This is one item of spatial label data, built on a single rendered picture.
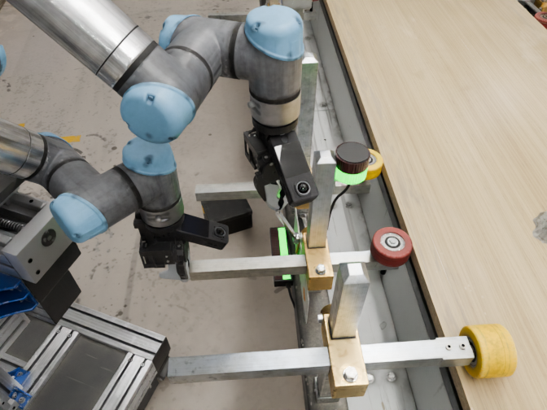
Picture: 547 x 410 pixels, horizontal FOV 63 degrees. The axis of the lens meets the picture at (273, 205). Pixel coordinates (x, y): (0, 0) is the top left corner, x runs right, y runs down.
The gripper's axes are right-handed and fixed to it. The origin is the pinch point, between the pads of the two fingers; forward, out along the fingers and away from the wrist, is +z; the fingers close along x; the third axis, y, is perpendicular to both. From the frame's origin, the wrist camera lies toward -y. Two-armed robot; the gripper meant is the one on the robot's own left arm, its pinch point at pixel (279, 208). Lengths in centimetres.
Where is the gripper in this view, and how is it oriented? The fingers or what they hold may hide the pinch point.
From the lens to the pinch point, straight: 81.8
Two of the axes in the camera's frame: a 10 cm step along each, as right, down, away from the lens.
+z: 0.0, 6.6, 7.5
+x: -9.1, 3.2, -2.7
